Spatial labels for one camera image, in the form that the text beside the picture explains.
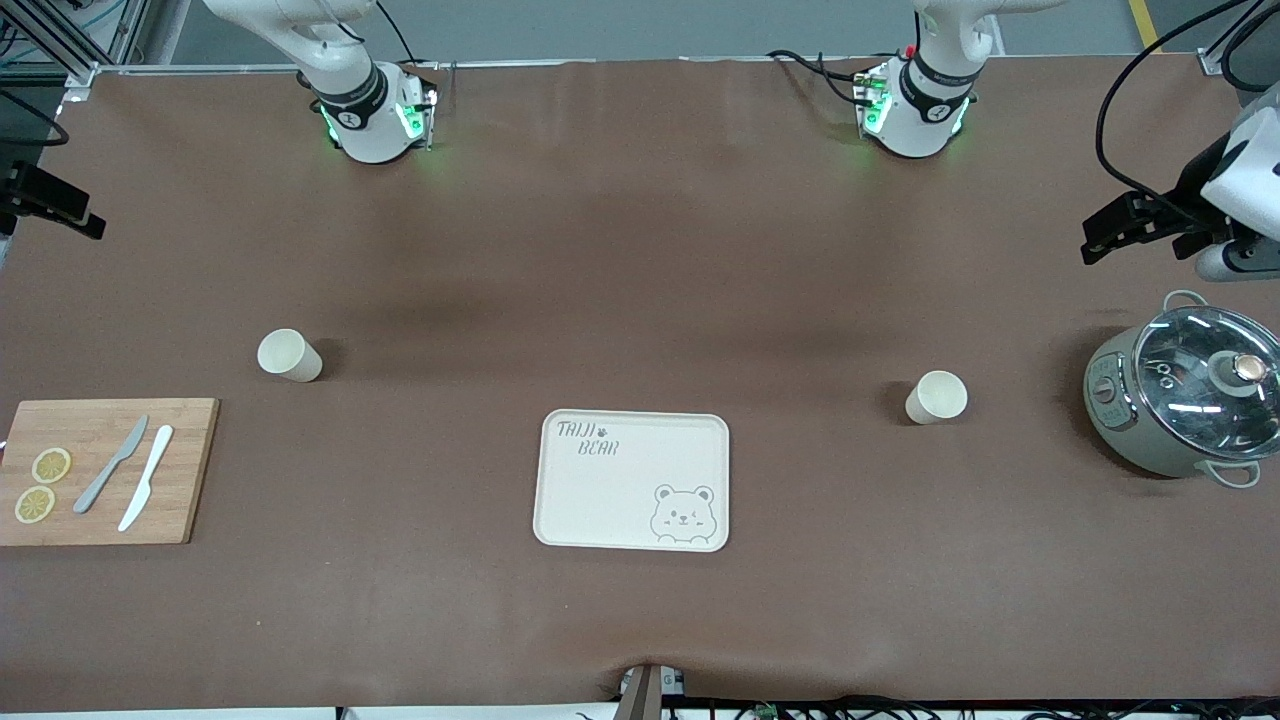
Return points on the cream paper cup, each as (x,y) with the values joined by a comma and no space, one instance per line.
(290,355)

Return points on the white plastic cup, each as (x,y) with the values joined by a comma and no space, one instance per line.
(937,397)

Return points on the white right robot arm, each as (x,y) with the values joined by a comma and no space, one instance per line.
(340,50)

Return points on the cream tray with bear print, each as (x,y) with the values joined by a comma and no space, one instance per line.
(600,500)

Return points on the glass pot lid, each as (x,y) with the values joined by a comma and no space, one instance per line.
(1180,370)

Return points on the grey-green electric cooking pot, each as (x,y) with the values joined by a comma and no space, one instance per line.
(1130,430)

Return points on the bamboo cutting board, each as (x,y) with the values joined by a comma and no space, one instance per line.
(100,420)

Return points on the lemon slice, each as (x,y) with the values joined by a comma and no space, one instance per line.
(35,504)
(51,465)

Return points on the grey plastic knife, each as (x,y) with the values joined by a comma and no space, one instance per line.
(110,467)

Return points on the white plastic knife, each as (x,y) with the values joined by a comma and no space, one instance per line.
(138,500)

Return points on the brown table cover mat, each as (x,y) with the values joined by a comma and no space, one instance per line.
(640,250)

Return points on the aluminium frame profile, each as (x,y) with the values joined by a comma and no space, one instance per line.
(1213,62)
(85,75)

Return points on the grey metal bracket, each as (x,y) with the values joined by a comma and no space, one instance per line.
(640,695)

